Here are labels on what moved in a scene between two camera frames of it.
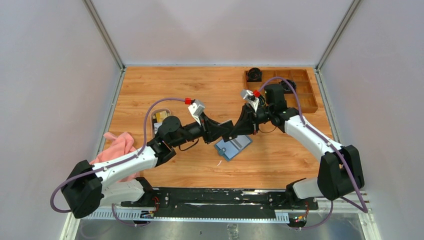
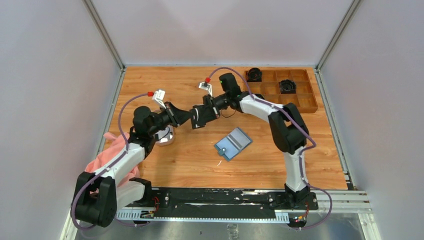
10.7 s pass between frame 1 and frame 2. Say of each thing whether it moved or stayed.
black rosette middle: stayed
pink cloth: stayed
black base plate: stayed
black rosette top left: stayed
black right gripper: moved
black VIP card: moved
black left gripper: moved
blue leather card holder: stayed
